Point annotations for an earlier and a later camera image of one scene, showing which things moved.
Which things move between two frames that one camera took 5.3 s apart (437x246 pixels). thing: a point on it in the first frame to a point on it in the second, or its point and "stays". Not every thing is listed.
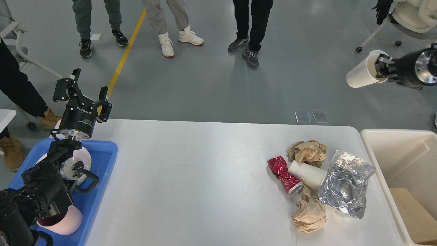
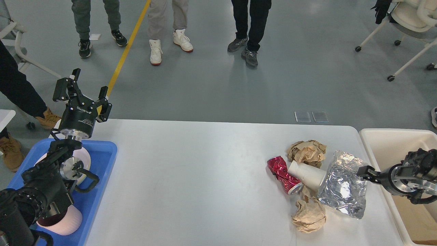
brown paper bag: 422,226 stays
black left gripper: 79,116 stays
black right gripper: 416,70 to 396,186
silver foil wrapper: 343,187 stays
